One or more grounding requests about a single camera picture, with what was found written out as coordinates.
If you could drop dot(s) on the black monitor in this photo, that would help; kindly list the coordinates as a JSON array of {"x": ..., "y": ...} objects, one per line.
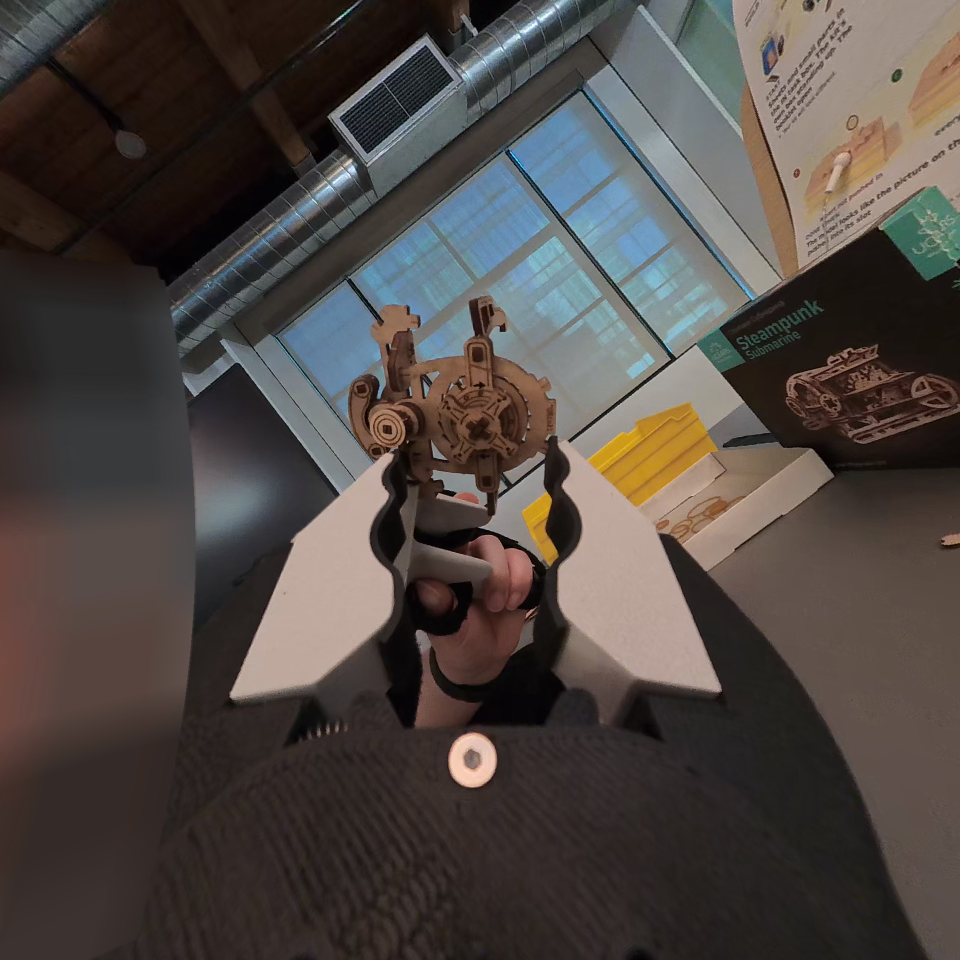
[{"x": 247, "y": 465}]

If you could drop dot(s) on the white vent grille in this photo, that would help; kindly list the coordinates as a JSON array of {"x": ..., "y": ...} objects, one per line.
[{"x": 397, "y": 105}]

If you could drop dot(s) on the silver air duct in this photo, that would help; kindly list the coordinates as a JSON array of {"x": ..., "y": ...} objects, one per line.
[
  {"x": 60, "y": 37},
  {"x": 285, "y": 217}
]

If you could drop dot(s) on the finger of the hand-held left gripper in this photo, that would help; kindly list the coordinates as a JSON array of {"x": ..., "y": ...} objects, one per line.
[
  {"x": 450, "y": 564},
  {"x": 450, "y": 514}
]

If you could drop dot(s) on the rounded wooden board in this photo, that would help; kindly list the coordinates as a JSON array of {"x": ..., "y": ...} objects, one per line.
[{"x": 765, "y": 187}]

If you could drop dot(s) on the round ceiling lamp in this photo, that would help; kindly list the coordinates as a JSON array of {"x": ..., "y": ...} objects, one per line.
[{"x": 131, "y": 144}]

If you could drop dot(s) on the large window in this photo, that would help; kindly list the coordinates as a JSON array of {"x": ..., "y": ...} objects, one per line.
[{"x": 525, "y": 262}]

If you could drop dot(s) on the black wristband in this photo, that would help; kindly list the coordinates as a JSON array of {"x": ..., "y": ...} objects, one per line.
[{"x": 457, "y": 686}]

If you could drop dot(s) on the wooden model assembly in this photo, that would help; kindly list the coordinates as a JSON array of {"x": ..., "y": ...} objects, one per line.
[{"x": 480, "y": 427}]

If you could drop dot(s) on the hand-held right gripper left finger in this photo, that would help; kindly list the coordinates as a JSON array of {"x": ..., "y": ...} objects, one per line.
[{"x": 315, "y": 615}]

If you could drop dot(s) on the wooden parts sheet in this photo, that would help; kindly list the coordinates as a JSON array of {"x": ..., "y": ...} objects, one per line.
[{"x": 705, "y": 511}]

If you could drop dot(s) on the black and teal kit box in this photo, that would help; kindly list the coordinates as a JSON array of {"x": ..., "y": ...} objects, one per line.
[{"x": 862, "y": 337}]

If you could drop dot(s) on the white instruction poster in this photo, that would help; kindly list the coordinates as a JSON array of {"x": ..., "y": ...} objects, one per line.
[{"x": 862, "y": 90}]

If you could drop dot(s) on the yellow plastic bin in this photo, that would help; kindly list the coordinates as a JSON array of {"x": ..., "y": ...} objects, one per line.
[{"x": 652, "y": 450}]

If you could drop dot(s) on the white cardboard box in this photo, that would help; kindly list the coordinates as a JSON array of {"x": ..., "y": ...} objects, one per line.
[{"x": 780, "y": 487}]

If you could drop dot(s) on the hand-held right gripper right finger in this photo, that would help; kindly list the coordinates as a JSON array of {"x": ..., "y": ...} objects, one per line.
[{"x": 630, "y": 615}]

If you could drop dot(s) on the person's left forearm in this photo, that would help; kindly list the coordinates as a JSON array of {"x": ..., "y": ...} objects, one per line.
[{"x": 442, "y": 712}]

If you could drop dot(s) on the person's left hand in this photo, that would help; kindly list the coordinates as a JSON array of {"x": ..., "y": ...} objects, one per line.
[{"x": 480, "y": 637}]

